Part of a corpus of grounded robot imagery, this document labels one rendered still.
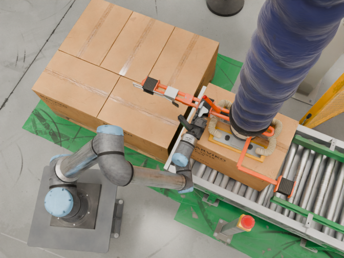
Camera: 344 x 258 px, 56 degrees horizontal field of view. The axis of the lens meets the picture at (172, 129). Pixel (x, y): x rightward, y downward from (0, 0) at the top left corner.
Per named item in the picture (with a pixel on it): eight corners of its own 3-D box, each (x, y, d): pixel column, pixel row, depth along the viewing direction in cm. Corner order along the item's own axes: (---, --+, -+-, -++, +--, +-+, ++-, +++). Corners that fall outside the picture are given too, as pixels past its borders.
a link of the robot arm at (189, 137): (180, 143, 182) (179, 137, 173) (183, 135, 184) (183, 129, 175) (194, 149, 181) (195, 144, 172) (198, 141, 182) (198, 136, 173)
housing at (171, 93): (179, 92, 191) (179, 89, 187) (174, 102, 189) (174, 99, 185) (168, 88, 193) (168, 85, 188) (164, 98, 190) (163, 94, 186)
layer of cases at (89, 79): (215, 67, 299) (219, 42, 262) (169, 162, 270) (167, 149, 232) (104, 25, 321) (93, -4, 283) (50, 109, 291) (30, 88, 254)
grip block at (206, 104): (215, 104, 188) (216, 100, 182) (209, 118, 185) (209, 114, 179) (201, 99, 189) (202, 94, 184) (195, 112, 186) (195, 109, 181)
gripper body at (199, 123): (207, 124, 185) (198, 142, 181) (193, 118, 186) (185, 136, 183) (208, 119, 178) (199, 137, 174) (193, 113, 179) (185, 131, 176)
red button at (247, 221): (255, 219, 170) (256, 218, 166) (250, 231, 168) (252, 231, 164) (242, 213, 171) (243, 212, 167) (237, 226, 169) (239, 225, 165)
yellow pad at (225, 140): (267, 148, 188) (270, 145, 183) (262, 163, 185) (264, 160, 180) (213, 126, 194) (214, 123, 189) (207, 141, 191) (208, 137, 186)
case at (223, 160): (281, 142, 230) (299, 121, 193) (259, 191, 219) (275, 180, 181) (205, 107, 242) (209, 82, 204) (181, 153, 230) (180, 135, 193)
